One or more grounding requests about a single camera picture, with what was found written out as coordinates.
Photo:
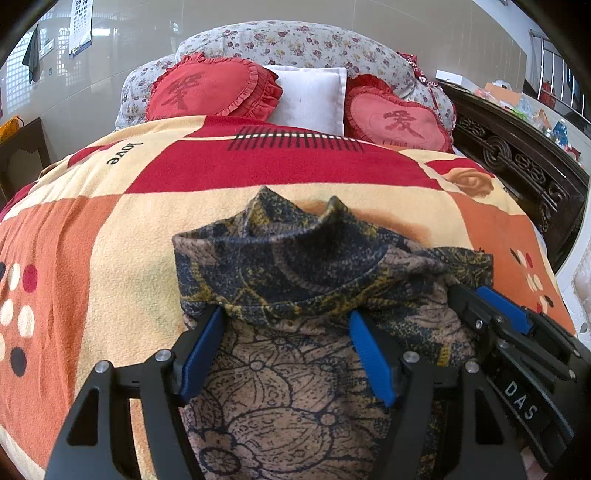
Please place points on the floral padded headboard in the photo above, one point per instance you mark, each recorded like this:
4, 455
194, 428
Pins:
300, 41

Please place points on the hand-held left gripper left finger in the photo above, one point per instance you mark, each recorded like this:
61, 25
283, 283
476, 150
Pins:
203, 355

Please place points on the dark carved wooden cabinet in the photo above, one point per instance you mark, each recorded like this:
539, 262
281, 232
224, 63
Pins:
508, 157

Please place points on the dark wooden side furniture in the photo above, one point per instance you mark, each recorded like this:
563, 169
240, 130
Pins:
23, 157

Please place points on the red ruffled cloth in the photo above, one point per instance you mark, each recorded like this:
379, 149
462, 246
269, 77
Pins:
415, 69

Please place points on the wall calendar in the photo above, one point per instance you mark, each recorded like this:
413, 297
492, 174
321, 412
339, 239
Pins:
82, 27

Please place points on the white square pillow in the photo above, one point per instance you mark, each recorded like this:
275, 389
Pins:
309, 97

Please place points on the dark hanging cloth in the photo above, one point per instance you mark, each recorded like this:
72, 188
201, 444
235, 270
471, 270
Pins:
33, 55

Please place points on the assorted packets and bottles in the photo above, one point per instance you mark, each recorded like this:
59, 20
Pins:
501, 94

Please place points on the red orange printed blanket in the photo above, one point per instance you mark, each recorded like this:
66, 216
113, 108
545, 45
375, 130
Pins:
92, 254

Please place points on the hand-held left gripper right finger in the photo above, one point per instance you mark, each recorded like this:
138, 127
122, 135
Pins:
369, 360

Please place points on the metal railing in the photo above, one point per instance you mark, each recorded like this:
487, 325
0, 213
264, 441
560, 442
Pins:
532, 60

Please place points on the red heart pillow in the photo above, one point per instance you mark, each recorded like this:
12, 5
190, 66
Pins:
397, 122
207, 87

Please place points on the white wall switch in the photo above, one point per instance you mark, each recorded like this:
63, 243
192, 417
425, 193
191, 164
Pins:
50, 45

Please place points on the white upholstered chair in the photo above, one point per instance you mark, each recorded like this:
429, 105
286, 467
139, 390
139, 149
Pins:
579, 286

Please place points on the brown floral patterned shirt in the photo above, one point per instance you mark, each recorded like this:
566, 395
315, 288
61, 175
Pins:
300, 392

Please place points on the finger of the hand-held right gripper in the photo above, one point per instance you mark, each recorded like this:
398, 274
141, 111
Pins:
466, 304
503, 307

